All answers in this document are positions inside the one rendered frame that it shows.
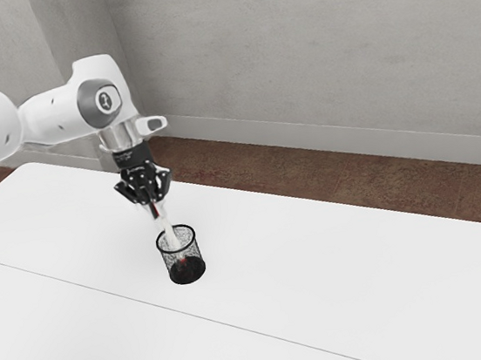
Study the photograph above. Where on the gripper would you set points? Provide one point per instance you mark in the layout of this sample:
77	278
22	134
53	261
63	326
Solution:
133	160

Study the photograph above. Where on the white pen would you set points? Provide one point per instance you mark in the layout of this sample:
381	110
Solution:
166	224

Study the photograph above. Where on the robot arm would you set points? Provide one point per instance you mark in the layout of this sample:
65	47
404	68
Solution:
52	115

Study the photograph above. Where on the black mesh pen holder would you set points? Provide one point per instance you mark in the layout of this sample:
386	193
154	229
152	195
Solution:
186	270

